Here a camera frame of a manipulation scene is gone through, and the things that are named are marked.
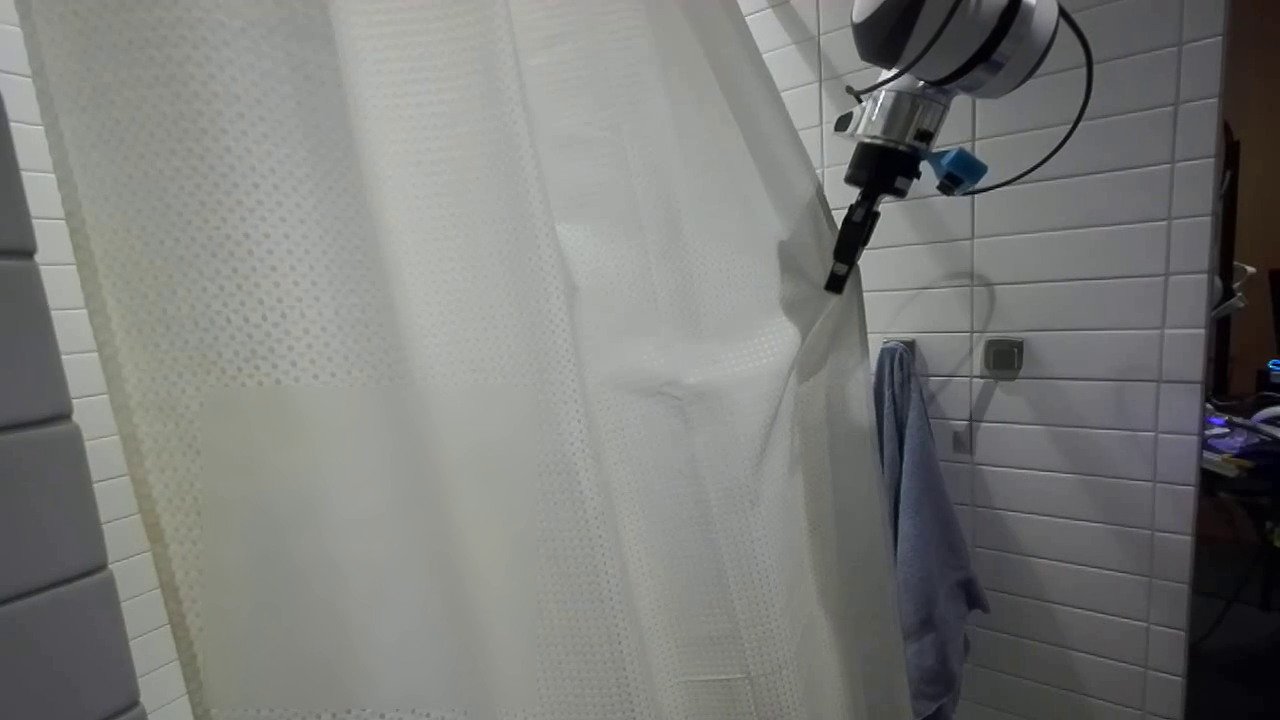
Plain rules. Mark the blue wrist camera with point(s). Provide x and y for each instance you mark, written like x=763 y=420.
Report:
x=956 y=170

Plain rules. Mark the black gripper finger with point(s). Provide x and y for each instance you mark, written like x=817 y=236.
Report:
x=849 y=243

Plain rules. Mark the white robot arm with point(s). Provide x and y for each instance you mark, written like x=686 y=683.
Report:
x=926 y=53

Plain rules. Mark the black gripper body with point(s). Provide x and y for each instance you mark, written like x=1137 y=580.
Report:
x=888 y=134

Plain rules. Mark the white shower curtain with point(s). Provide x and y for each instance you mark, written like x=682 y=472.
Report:
x=478 y=356

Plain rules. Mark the blue hanging towel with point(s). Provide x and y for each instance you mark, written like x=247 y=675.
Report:
x=930 y=557

